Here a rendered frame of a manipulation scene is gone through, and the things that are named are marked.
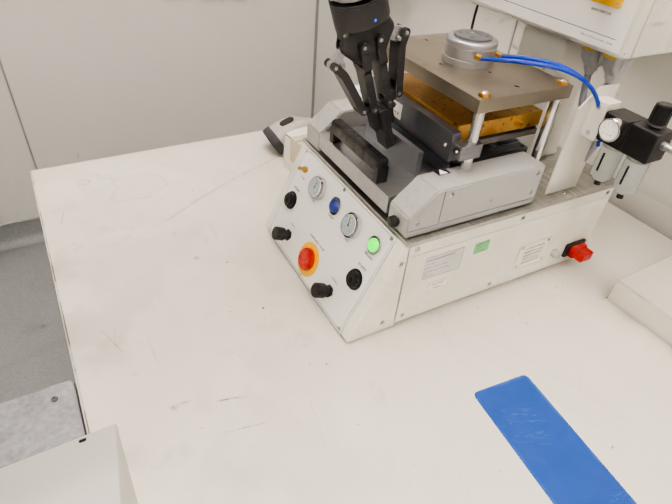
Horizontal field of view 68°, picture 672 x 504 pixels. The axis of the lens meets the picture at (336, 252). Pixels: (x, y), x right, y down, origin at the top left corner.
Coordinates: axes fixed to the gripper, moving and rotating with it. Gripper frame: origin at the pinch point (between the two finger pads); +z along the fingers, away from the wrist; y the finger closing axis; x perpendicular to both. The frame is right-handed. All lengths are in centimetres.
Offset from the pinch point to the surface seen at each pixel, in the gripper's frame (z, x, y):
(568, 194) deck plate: 18.3, 16.4, -23.4
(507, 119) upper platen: 2.3, 10.0, -15.7
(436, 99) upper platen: -0.3, 1.1, -9.4
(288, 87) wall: 66, -145, -27
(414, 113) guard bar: -0.7, 2.0, -4.7
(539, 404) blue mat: 28.2, 38.2, 2.3
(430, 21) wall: 28, -73, -58
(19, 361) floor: 71, -74, 106
